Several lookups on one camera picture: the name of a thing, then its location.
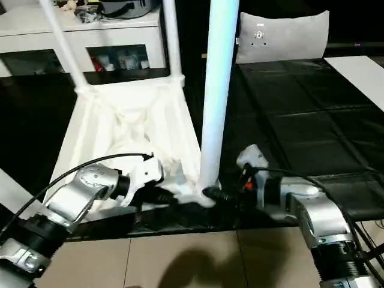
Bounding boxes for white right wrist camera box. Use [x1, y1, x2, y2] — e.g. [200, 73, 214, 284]
[236, 144, 269, 175]

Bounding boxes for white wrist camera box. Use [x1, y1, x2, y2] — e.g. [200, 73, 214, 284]
[123, 156, 165, 205]
[236, 144, 269, 175]

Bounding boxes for white flat board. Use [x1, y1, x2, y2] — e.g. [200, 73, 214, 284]
[324, 55, 384, 112]

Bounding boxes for white plastic table top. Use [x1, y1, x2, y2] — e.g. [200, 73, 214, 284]
[45, 75, 220, 218]

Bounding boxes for grey bag with black strap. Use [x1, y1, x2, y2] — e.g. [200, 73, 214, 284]
[99, 0, 161, 20]

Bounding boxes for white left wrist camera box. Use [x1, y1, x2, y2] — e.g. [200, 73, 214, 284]
[123, 156, 165, 205]

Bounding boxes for white sideboard cabinet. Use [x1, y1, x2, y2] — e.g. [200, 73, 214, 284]
[0, 6, 166, 76]

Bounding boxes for grey pillow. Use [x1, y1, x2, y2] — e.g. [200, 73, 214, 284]
[236, 10, 331, 64]

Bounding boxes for colourful clutter bundle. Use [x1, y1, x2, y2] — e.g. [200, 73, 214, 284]
[51, 0, 106, 25]

